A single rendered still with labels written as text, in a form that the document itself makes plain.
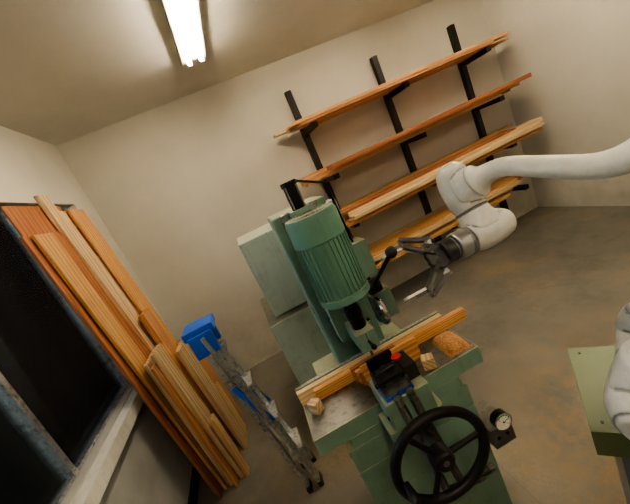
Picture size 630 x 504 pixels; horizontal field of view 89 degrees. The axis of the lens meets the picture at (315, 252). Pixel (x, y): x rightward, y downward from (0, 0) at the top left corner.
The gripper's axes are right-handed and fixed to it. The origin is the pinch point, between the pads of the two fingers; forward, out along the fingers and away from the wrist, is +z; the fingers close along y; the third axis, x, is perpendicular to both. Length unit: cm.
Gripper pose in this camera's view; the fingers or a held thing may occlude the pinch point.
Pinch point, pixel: (396, 277)
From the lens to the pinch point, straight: 100.1
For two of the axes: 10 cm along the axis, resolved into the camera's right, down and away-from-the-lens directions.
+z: -8.9, 4.4, -1.2
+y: -4.6, -8.5, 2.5
